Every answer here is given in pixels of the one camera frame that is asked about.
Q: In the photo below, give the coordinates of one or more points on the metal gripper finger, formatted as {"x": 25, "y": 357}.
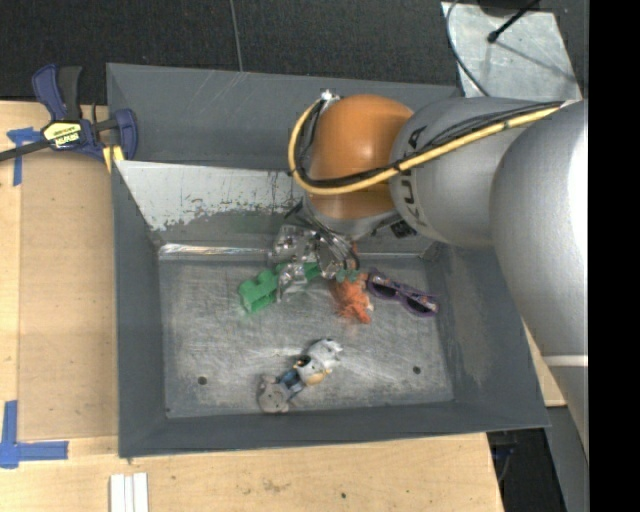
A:
{"x": 290, "y": 282}
{"x": 330, "y": 269}

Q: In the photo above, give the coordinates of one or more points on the green toy block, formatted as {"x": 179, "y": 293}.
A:
{"x": 257, "y": 295}

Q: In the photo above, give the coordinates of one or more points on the orange toy carrot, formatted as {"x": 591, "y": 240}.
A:
{"x": 354, "y": 299}

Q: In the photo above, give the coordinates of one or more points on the purple sunglasses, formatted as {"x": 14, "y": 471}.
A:
{"x": 405, "y": 296}

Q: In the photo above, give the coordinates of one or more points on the white and blue toy figure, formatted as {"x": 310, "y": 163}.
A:
{"x": 312, "y": 365}

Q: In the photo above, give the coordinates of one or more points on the grey metal bin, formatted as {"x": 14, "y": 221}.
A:
{"x": 225, "y": 345}

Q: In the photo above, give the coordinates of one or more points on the pale wood board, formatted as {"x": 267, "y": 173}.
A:
{"x": 67, "y": 300}

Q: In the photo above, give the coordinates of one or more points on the black cylinder on white bracket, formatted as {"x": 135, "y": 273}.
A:
{"x": 401, "y": 229}

